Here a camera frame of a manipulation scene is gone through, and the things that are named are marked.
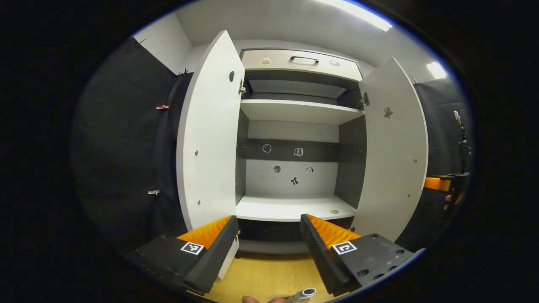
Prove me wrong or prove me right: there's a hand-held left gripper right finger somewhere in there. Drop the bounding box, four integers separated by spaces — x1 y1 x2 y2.
300 213 422 297

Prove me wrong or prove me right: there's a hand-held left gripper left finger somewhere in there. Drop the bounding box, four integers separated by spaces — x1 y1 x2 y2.
126 215 240 296

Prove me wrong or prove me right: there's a white green-label bottle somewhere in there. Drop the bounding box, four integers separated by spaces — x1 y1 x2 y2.
286 288 317 303

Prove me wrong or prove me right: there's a white cabinet door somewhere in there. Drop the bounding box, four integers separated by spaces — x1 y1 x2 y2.
350 58 429 243
176 30 245 281

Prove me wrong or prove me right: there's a white cabinet shelf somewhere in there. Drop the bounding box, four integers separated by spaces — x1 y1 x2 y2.
236 194 358 222
240 99 365 126

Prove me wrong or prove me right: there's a white and grey cabinet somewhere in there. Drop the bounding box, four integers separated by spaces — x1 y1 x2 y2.
234 48 368 255

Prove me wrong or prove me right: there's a beige cabinet drawer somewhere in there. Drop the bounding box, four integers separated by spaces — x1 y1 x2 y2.
241 49 363 82

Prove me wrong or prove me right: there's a black backdrop cloth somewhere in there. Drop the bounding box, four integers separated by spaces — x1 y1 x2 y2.
71 37 195 253
396 78 475 253

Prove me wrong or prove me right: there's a small ceiling light panel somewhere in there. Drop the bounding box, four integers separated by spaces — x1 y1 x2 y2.
426 61 447 79

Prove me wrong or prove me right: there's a long ceiling light panel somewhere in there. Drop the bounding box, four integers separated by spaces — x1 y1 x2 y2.
316 0 393 32

